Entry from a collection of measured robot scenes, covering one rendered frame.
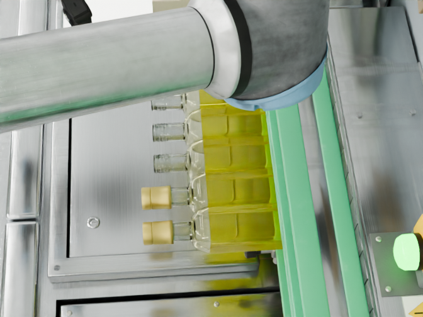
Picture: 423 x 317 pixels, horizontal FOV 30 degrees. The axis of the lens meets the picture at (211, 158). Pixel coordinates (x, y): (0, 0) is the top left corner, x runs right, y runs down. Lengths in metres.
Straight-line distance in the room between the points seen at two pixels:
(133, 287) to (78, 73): 0.62
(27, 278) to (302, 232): 0.48
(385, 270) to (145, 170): 0.52
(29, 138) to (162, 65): 0.69
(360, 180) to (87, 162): 0.52
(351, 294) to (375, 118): 0.25
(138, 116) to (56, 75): 0.70
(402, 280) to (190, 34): 0.42
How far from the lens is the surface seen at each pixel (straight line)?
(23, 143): 1.42
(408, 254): 0.96
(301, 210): 1.04
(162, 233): 1.15
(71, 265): 1.29
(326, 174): 1.07
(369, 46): 1.18
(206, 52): 0.78
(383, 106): 1.12
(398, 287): 1.00
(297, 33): 0.81
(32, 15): 1.58
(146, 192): 1.18
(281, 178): 1.14
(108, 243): 1.30
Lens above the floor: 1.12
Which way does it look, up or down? 3 degrees down
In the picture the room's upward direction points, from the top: 93 degrees counter-clockwise
